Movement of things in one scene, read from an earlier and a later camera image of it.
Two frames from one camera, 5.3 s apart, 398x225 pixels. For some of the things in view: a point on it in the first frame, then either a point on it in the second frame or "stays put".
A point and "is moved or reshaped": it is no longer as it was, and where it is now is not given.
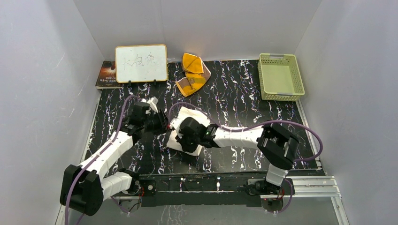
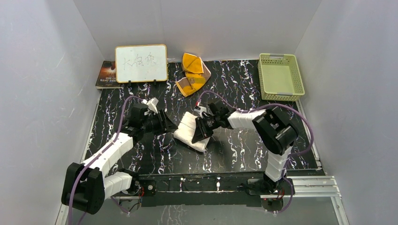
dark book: [107, 78] stays put
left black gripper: [163, 121] stays put
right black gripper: [186, 147] to [198, 135]
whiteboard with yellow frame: [141, 63] stays put
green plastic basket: [279, 77] stays put
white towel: [183, 112] is moved or reshaped
